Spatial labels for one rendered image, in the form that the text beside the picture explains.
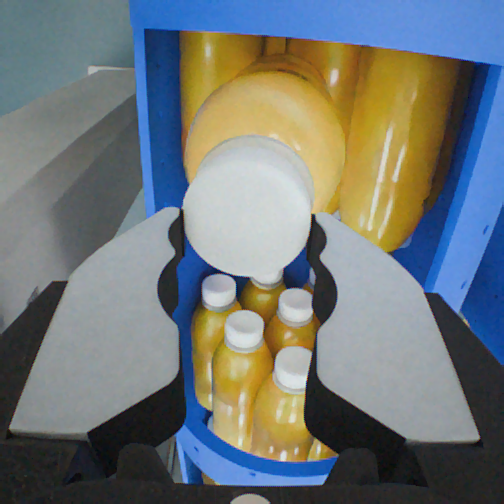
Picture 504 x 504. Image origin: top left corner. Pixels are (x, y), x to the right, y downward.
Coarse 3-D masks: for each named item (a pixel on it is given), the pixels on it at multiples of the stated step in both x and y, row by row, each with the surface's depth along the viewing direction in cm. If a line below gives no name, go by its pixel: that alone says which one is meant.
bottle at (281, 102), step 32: (256, 64) 20; (288, 64) 20; (224, 96) 15; (256, 96) 14; (288, 96) 14; (320, 96) 16; (192, 128) 15; (224, 128) 13; (256, 128) 13; (288, 128) 13; (320, 128) 14; (192, 160) 15; (320, 160) 14; (320, 192) 14
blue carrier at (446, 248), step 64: (192, 0) 16; (256, 0) 14; (320, 0) 14; (384, 0) 13; (448, 0) 13; (448, 192) 35; (192, 256) 45; (448, 256) 21; (192, 384) 56; (192, 448) 38
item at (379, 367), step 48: (336, 240) 10; (336, 288) 9; (384, 288) 9; (336, 336) 7; (384, 336) 7; (432, 336) 7; (336, 384) 6; (384, 384) 6; (432, 384) 6; (336, 432) 7; (384, 432) 6; (432, 432) 6
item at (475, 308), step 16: (496, 224) 72; (496, 240) 69; (496, 256) 67; (480, 272) 70; (496, 272) 66; (480, 288) 69; (496, 288) 64; (464, 304) 75; (480, 304) 68; (496, 304) 63; (480, 320) 68; (496, 320) 63; (480, 336) 69; (496, 336) 62; (496, 352) 62
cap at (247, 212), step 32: (224, 160) 11; (256, 160) 11; (288, 160) 12; (192, 192) 11; (224, 192) 11; (256, 192) 11; (288, 192) 11; (192, 224) 12; (224, 224) 12; (256, 224) 12; (288, 224) 12; (224, 256) 12; (256, 256) 12; (288, 256) 12
